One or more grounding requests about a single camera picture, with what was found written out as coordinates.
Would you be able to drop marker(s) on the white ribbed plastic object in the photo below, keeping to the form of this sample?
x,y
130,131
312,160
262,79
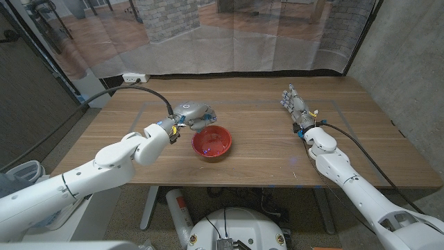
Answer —
x,y
29,170

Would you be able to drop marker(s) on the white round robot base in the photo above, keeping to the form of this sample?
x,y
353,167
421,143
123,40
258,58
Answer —
x,y
239,229

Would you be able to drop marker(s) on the white power strip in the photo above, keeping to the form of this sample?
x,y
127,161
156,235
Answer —
x,y
133,77

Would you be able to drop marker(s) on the white robot torso cover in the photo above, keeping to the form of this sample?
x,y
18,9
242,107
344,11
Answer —
x,y
69,246

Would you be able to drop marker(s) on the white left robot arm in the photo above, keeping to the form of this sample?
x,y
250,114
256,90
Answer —
x,y
86,173

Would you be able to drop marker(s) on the grey table leg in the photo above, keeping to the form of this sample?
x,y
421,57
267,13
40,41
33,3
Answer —
x,y
325,212
149,208

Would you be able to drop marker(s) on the person's leg in jeans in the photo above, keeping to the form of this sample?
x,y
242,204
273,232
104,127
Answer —
x,y
8,184

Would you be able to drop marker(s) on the printed room backdrop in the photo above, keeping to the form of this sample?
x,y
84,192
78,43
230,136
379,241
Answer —
x,y
215,45

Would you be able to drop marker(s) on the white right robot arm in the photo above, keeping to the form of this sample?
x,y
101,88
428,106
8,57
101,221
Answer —
x,y
360,194

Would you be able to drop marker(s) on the white cylinder with orange label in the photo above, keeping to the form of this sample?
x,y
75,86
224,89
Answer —
x,y
178,213

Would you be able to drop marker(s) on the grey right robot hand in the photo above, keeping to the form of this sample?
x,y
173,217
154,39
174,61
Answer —
x,y
298,106

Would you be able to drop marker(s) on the red bowl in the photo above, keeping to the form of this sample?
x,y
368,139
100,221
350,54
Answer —
x,y
213,144

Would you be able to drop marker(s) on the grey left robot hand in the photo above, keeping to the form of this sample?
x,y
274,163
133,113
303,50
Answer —
x,y
190,111

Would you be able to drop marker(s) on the black backdrop frame pole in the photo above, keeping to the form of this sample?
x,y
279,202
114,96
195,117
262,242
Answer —
x,y
362,38
74,93

